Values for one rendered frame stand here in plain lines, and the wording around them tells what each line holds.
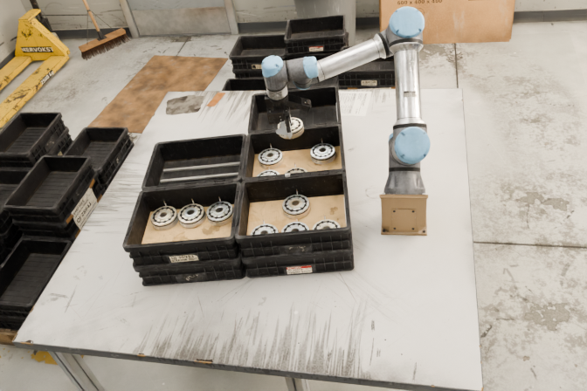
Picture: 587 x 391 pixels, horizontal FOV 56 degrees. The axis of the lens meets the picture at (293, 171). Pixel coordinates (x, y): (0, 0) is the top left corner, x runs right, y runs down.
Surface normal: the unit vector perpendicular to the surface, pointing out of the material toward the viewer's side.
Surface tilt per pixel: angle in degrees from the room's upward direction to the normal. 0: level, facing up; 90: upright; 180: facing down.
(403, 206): 90
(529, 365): 0
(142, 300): 0
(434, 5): 76
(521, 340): 0
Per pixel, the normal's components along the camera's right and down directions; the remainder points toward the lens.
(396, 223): -0.15, 0.66
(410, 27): -0.05, -0.21
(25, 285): -0.13, -0.75
